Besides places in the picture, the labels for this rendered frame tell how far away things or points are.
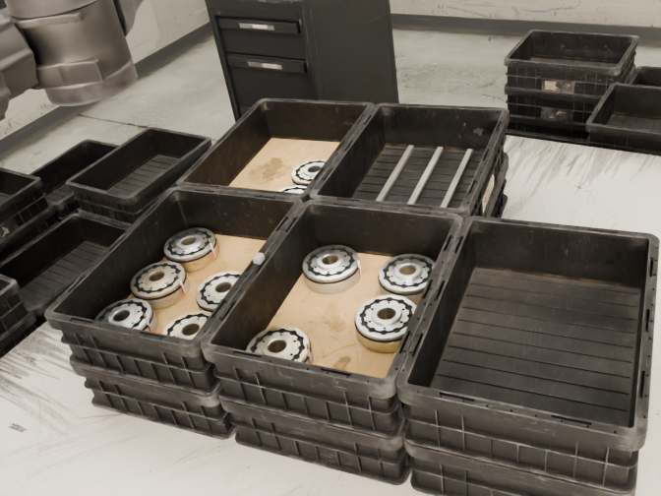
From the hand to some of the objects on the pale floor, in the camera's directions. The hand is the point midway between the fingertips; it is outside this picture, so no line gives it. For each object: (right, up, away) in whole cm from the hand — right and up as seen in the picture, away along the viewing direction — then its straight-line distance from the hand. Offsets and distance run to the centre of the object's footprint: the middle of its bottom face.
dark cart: (-39, +6, +266) cm, 268 cm away
